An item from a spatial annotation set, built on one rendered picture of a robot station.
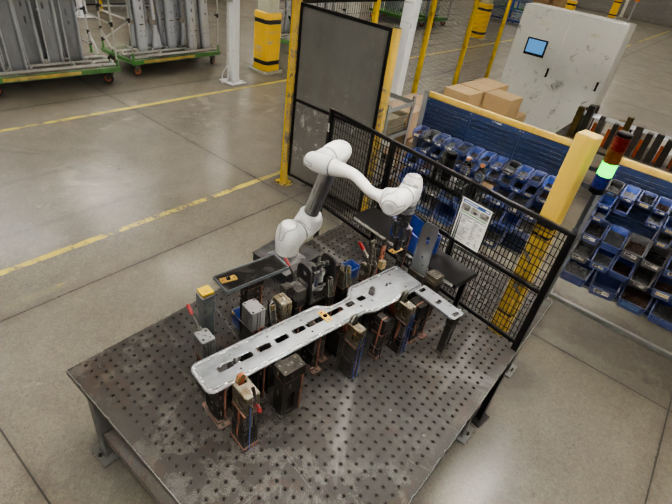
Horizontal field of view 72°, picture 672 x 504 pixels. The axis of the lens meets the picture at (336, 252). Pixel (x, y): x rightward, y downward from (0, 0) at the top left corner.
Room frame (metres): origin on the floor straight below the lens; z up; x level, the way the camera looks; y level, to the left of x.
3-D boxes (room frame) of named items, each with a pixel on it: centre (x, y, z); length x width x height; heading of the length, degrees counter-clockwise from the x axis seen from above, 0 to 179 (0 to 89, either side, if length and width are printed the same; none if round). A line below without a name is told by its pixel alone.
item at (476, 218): (2.43, -0.77, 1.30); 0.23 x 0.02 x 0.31; 47
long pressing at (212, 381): (1.73, 0.01, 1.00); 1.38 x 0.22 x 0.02; 137
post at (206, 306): (1.63, 0.58, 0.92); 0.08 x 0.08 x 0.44; 47
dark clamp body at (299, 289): (1.87, 0.17, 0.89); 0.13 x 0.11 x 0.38; 47
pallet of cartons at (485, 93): (6.73, -1.77, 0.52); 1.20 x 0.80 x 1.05; 143
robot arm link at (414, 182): (2.08, -0.31, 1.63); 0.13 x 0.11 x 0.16; 152
